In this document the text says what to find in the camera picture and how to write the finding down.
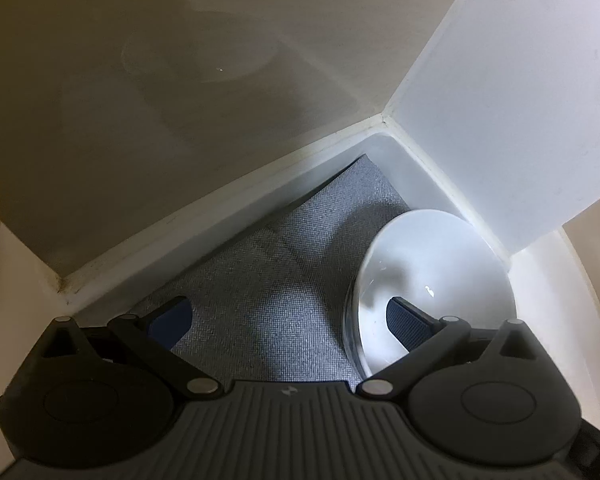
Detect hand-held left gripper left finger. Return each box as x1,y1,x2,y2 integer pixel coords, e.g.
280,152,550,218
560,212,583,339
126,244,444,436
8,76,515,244
39,296,221,401

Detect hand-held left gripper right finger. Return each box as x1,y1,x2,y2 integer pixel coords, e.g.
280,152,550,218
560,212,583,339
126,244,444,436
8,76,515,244
356,296,548,401

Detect white bowl with blue pattern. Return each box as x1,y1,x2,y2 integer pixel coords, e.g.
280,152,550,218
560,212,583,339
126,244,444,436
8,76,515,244
342,209,518,380

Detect grey woven mat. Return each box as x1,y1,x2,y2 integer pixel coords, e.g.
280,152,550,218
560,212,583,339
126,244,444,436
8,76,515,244
130,154,417,387

